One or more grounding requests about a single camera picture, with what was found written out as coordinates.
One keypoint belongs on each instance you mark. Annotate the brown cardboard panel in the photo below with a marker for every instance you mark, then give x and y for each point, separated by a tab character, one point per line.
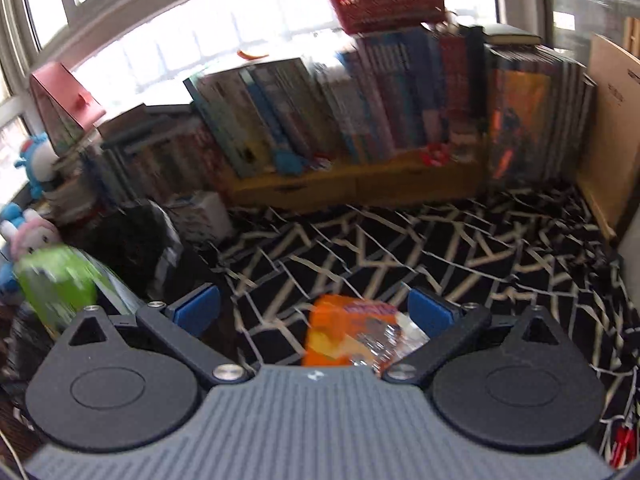
612	125

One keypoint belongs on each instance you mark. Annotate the green snack packet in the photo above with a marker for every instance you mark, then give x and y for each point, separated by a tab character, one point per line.
55	285

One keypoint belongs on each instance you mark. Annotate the pink rabbit plush toy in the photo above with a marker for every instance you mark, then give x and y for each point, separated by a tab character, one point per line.
35	237

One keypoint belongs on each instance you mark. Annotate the pink house-shaped box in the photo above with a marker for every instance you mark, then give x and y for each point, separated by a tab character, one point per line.
65	95

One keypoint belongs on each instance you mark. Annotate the blue knitted toy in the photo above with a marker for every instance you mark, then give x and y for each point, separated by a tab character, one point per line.
290	162

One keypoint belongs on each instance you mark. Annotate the pile of assorted books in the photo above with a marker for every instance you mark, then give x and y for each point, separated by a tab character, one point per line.
145	160

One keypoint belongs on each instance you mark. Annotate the white cardboard box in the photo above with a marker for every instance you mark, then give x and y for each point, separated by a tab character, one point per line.
202	217

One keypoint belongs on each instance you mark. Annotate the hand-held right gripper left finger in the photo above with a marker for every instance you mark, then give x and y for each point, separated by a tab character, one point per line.
197	305

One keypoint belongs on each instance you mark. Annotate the red plastic basket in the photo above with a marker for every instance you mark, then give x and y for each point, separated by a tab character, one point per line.
385	7

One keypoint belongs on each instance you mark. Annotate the yellow wooden drawer cabinet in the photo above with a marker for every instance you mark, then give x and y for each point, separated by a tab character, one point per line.
350	185

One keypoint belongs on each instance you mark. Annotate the crumpled silver wrapper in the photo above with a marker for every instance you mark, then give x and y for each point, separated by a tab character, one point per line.
375	347

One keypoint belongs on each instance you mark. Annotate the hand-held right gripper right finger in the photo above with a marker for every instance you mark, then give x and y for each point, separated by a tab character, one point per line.
430	307

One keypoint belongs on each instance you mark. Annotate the blue white-bellied plush toy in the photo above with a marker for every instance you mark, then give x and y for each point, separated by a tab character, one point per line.
37	160

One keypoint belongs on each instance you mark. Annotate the row of upright books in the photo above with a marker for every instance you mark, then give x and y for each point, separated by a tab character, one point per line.
350	105

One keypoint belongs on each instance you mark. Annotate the stack of dark magazines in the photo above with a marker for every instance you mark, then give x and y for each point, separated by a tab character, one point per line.
540	115

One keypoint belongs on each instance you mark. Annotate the small orange peel slice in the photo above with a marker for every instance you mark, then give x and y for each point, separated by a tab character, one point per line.
252	54

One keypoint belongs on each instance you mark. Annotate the small red toy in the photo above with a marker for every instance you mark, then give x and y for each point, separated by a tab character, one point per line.
436	155

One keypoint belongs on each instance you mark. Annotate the small blue white plush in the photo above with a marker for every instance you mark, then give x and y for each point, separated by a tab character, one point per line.
11	214

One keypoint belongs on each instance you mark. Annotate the black white patterned rug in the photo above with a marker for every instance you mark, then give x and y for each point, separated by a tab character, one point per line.
450	260

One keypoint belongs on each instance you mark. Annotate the black lined waste bin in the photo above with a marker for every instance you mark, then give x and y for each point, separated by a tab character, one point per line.
135	245

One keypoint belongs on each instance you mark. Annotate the dark flat book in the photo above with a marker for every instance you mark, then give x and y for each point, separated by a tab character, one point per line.
510	35

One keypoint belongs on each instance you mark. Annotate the orange snack packet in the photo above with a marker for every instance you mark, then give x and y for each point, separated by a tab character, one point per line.
330	325

